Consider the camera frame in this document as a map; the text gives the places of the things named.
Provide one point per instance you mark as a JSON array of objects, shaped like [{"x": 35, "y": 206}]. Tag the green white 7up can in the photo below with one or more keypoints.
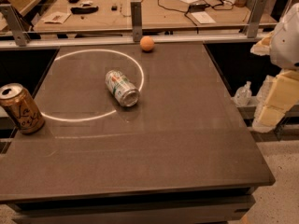
[{"x": 124, "y": 91}]

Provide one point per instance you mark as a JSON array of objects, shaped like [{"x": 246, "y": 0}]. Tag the right metal bracket post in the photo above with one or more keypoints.
[{"x": 254, "y": 18}]

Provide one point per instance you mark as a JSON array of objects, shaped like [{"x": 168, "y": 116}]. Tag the small black block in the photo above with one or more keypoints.
[{"x": 114, "y": 7}]

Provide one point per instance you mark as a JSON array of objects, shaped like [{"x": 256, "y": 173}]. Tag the orange ball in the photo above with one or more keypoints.
[{"x": 147, "y": 43}]

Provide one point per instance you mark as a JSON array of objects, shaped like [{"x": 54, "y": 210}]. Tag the clear plastic bottle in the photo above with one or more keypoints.
[{"x": 243, "y": 95}]

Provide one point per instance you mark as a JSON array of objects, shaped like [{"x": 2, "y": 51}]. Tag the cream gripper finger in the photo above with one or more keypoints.
[
  {"x": 275, "y": 98},
  {"x": 262, "y": 47}
]

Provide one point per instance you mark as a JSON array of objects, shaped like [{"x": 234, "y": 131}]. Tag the metal bracket post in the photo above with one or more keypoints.
[
  {"x": 254, "y": 18},
  {"x": 136, "y": 20},
  {"x": 18, "y": 27}
]

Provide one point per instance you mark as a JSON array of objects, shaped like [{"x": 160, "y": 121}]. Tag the white paper sheet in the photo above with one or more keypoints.
[{"x": 203, "y": 18}]

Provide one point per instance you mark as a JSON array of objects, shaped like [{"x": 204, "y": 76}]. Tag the white paper card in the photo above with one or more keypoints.
[{"x": 56, "y": 18}]

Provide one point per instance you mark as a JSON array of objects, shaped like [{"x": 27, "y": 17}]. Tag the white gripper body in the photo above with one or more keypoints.
[{"x": 287, "y": 44}]

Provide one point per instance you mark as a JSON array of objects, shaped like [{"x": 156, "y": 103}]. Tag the gold LaCroix can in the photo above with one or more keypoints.
[{"x": 21, "y": 108}]

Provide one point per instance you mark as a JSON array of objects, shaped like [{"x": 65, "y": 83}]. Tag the black power adapter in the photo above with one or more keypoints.
[{"x": 197, "y": 7}]

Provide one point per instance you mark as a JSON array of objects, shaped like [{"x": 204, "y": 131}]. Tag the left metal bracket post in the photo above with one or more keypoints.
[{"x": 18, "y": 27}]

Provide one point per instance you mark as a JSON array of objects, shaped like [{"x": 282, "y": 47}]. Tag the black device on desk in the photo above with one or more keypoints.
[{"x": 83, "y": 10}]

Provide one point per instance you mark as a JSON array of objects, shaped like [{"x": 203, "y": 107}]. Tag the middle metal bracket post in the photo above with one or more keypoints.
[{"x": 136, "y": 20}]

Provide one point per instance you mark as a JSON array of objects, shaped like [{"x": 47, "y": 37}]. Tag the wooden back desk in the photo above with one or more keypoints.
[{"x": 156, "y": 15}]

